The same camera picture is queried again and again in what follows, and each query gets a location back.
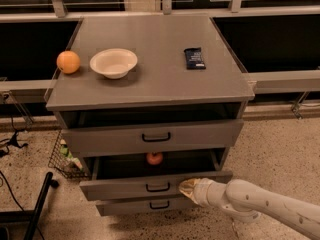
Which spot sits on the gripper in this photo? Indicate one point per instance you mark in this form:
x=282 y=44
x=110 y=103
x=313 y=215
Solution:
x=204 y=191

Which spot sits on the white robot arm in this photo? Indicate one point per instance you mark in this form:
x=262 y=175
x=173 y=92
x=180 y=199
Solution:
x=245 y=201

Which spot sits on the grey bottom drawer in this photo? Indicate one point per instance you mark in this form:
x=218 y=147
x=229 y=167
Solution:
x=133 y=206

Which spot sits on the grey top drawer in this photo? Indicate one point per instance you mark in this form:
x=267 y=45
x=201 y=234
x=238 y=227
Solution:
x=133 y=139

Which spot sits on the grey drawer cabinet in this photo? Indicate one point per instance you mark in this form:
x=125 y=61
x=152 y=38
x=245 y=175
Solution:
x=159 y=89

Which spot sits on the red apple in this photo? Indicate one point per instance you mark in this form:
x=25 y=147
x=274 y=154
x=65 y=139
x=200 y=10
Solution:
x=154 y=158

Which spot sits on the dark blue snack packet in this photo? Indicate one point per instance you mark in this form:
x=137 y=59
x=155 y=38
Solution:
x=194 y=60

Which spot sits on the white bowl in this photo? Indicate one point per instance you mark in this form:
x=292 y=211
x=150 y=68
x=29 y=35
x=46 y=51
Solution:
x=113 y=63

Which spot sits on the black stand leg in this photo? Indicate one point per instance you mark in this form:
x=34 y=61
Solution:
x=31 y=217

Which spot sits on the orange fruit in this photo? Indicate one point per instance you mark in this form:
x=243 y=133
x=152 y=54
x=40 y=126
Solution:
x=68 y=62

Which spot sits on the wire basket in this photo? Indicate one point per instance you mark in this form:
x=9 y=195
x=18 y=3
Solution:
x=62 y=160

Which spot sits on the metal railing bracket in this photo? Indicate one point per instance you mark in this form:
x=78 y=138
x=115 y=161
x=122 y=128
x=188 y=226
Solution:
x=295 y=108

